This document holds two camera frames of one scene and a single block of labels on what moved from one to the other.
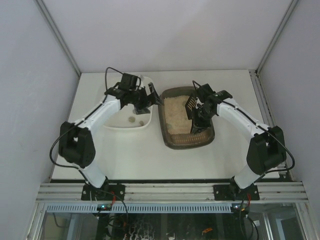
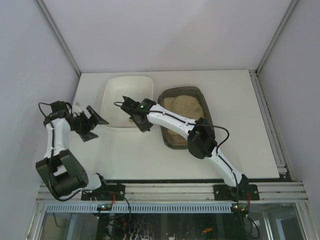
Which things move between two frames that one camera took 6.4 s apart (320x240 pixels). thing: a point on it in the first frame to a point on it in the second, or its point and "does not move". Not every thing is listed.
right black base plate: [232, 192] does not move
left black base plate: [108, 192] does not move
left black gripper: [146, 97] to [88, 124]
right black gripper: [198, 116] to [138, 119]
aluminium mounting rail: [294, 191] does not move
